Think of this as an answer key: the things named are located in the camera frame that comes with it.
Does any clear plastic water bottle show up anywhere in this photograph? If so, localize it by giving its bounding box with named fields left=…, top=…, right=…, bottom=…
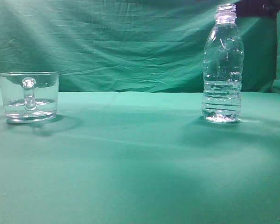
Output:
left=202, top=3, right=244, bottom=123

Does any green backdrop cloth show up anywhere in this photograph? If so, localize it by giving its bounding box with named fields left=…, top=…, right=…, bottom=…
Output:
left=0, top=0, right=280, bottom=95

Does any clear glass mug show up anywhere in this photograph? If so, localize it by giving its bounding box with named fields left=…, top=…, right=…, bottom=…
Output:
left=0, top=72, right=59, bottom=123

